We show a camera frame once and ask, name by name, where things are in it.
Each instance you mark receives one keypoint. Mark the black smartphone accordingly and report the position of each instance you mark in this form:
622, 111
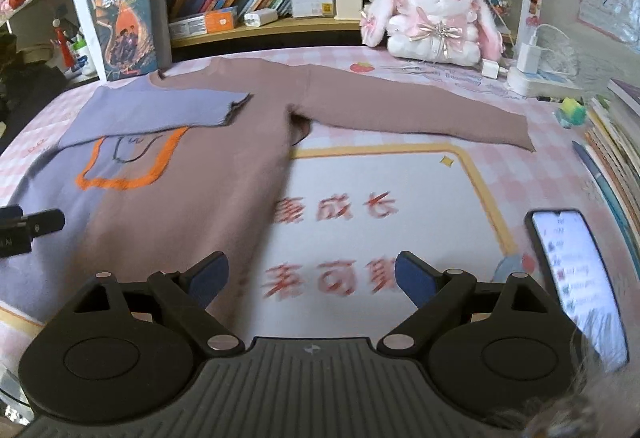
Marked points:
574, 269

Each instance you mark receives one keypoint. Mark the pink checkered desk mat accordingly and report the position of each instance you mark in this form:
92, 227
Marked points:
323, 265

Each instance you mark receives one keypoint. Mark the red tassel ornament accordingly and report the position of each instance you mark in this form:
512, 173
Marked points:
67, 54

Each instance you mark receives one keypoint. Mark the white jar green lid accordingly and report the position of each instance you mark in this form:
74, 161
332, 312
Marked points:
83, 57

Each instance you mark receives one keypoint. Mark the purple and brown sweater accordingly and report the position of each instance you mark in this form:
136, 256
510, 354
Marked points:
160, 173

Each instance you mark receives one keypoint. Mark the cream pen holder box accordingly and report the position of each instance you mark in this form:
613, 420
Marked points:
348, 9

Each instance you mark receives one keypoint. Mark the stack of workbooks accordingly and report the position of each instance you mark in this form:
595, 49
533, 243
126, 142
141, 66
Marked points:
611, 154

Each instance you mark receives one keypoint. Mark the Harry Potter book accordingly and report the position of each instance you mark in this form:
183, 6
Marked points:
134, 37

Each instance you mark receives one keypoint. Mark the white charger cube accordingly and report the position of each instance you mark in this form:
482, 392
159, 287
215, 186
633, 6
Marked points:
260, 18

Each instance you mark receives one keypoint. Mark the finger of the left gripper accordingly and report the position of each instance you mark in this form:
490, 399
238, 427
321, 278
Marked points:
45, 222

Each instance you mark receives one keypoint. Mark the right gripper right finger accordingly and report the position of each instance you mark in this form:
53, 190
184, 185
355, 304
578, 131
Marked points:
442, 301

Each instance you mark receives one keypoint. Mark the wooden shelf board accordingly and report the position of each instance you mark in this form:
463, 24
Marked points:
288, 25

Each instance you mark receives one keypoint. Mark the orange white toothpaste box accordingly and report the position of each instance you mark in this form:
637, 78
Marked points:
209, 22

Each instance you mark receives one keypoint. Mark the pink white bunny plush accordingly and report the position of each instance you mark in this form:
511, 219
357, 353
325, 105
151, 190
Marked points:
459, 32

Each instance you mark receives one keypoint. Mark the white power strip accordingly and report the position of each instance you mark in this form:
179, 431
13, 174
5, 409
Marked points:
547, 66

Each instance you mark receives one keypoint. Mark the green yellow eraser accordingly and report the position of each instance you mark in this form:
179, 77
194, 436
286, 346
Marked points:
570, 113

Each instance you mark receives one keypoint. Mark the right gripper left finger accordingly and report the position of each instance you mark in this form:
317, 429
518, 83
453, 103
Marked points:
182, 298

